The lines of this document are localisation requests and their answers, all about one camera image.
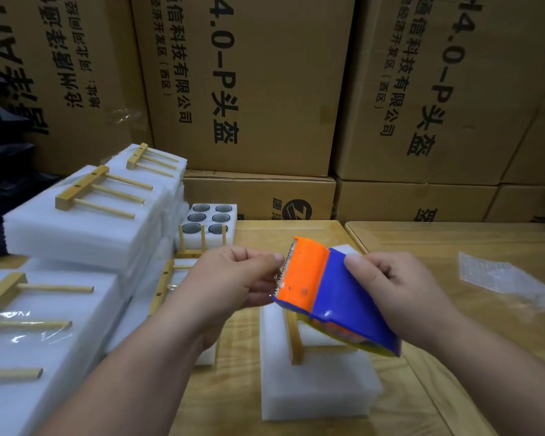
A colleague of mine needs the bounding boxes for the person's left hand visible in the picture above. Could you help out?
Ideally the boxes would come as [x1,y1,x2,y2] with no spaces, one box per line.
[168,246,285,349]

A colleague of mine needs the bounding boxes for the person's right hand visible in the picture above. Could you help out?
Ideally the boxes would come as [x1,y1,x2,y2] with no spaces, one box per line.
[344,250,464,355]

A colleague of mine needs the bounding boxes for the row of wooden peg racks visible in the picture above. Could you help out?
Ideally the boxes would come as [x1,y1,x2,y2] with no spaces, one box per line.
[176,222,234,259]

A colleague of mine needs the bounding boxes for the orange and blue tape dispenser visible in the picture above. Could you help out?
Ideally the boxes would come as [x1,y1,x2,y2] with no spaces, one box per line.
[274,236,403,358]

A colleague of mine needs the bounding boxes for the stack of white foam trays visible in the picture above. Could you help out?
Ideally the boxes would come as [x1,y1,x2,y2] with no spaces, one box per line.
[180,202,239,251]

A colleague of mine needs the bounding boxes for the pile of white foam sheets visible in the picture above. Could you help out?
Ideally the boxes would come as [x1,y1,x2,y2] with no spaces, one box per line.
[331,243,363,260]

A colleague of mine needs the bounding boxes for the person's left forearm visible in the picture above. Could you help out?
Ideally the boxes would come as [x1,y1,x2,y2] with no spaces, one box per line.
[36,308,210,436]

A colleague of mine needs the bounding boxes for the person's right forearm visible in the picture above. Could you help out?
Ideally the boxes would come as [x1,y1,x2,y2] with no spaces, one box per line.
[427,317,545,436]

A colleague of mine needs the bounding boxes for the clear plastic wrap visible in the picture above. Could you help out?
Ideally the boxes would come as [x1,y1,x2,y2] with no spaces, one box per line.
[458,251,545,316]

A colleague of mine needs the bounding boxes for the stack of brown cardboard boxes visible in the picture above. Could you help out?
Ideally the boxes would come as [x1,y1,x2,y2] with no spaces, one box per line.
[0,0,545,223]

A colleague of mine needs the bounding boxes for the black plastic bag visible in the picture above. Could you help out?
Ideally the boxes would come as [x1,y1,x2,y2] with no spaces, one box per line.
[0,68,63,260]

